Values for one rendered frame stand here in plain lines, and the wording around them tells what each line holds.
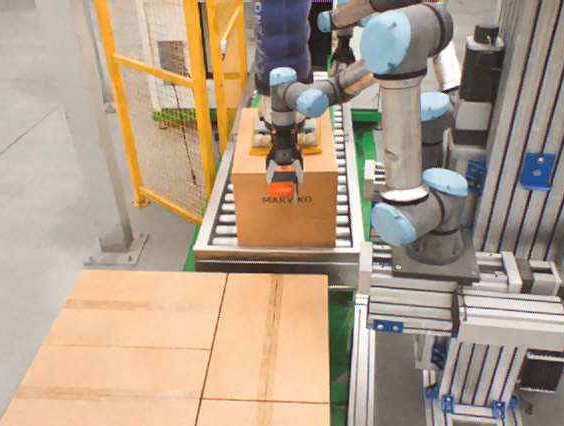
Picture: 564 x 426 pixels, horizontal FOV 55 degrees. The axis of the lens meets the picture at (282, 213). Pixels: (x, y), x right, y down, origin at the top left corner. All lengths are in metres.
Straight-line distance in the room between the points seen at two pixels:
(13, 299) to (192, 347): 1.51
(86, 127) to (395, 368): 1.86
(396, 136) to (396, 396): 1.25
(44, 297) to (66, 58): 1.25
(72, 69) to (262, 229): 1.23
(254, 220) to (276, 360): 0.58
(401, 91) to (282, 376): 1.02
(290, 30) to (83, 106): 1.23
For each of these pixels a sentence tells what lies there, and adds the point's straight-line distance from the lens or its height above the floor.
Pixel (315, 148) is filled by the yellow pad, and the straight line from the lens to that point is 2.15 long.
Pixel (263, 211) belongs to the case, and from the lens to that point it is 2.13.
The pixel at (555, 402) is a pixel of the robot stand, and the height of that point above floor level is 0.21.
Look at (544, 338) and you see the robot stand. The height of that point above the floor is 0.92.
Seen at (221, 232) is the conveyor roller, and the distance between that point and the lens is 2.44.
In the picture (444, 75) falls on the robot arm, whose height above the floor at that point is 1.31.
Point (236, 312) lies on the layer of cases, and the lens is 2.04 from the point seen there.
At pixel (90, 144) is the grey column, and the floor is 0.72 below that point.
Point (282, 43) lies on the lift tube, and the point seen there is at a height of 1.37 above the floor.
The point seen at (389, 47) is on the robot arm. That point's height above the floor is 1.62.
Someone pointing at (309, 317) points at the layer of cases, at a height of 0.54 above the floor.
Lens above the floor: 1.97
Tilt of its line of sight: 34 degrees down
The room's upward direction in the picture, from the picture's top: 2 degrees counter-clockwise
